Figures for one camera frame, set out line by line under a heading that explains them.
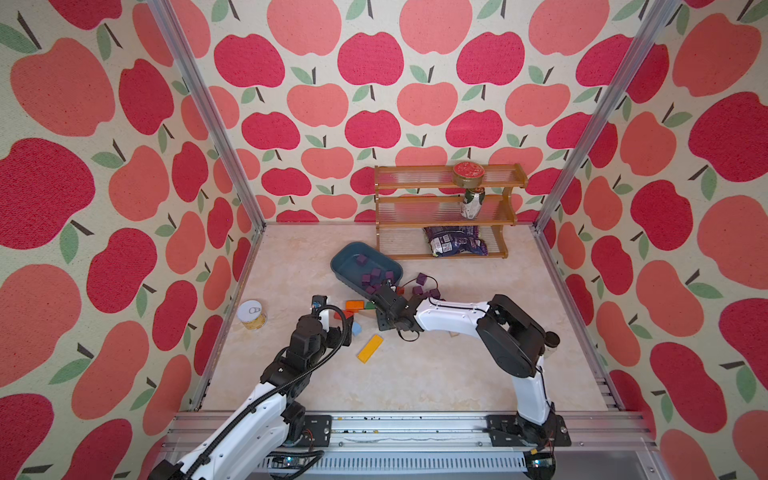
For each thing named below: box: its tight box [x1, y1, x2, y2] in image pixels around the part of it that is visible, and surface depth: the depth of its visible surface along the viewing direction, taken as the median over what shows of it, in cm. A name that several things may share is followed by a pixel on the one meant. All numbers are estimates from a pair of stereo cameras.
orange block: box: [345, 300, 365, 311], surface depth 98 cm
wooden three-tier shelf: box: [374, 163, 528, 259], surface depth 114 cm
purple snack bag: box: [423, 226, 489, 257], surface depth 109 cm
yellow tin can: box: [237, 299, 267, 330], surface depth 92 cm
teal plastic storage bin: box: [330, 242, 403, 301], surface depth 109 cm
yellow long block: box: [356, 334, 384, 365], surface depth 90 cm
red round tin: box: [452, 161, 485, 189], surface depth 93 cm
